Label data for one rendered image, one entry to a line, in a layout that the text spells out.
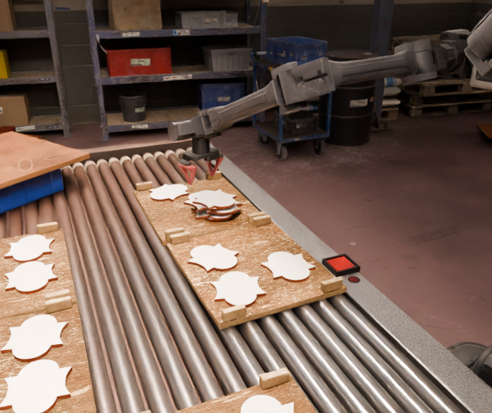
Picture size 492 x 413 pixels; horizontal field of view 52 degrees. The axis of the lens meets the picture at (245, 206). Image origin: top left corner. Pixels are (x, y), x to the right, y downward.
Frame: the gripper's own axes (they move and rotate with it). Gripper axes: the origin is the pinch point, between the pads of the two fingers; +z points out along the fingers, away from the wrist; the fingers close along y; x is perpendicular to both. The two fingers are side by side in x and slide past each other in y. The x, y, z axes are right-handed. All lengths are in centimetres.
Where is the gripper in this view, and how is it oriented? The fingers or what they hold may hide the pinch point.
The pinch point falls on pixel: (201, 178)
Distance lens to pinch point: 163.8
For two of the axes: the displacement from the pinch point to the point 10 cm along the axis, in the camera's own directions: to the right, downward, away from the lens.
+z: -0.2, 9.0, 4.4
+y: -6.6, 3.2, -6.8
